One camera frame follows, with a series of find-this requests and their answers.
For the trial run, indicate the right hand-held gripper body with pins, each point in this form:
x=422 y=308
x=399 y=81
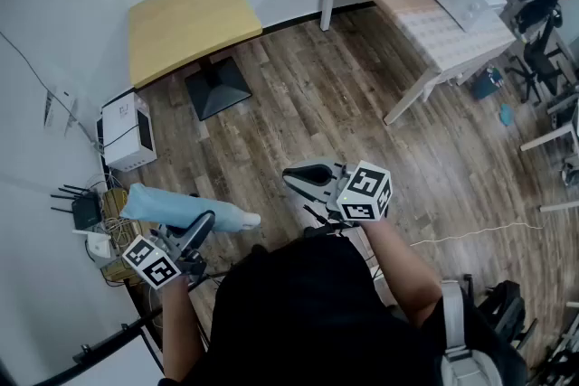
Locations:
x=364 y=190

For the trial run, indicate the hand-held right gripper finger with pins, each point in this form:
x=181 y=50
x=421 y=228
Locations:
x=316 y=162
x=312 y=193

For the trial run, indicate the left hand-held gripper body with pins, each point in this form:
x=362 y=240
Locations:
x=154 y=264

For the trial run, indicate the person's left forearm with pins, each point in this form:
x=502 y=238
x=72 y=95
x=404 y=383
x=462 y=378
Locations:
x=178 y=330

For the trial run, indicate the person's right forearm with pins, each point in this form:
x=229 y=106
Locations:
x=398 y=266

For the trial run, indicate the small white network device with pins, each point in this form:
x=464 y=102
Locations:
x=98 y=246

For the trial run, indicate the black router with antennas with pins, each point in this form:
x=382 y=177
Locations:
x=86 y=210

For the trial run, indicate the white cardboard carton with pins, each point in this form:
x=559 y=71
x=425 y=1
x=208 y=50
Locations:
x=122 y=135

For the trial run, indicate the person's black shirt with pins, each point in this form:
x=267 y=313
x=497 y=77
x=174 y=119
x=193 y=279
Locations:
x=307 y=321

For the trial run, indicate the teal waste bin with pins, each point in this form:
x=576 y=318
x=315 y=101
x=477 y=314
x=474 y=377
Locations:
x=486 y=86

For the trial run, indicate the small teal floor item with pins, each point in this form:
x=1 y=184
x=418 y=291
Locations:
x=507 y=115

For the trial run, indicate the white paper pamphlet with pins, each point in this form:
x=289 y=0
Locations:
x=56 y=108

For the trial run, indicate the yellow wooden table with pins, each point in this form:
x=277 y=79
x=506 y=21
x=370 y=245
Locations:
x=190 y=13

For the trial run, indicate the black folding chair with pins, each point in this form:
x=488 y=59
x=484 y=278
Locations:
x=506 y=307

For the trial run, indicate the white table with checked cloth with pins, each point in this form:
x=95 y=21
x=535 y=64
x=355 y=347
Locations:
x=420 y=9

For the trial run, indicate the white-legged side table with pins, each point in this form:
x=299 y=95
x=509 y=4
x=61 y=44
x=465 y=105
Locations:
x=549 y=138

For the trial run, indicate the black office chair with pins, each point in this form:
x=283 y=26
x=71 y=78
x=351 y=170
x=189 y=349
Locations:
x=540 y=59

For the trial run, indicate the metal storage rack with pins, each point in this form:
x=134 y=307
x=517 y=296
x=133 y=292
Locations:
x=558 y=352

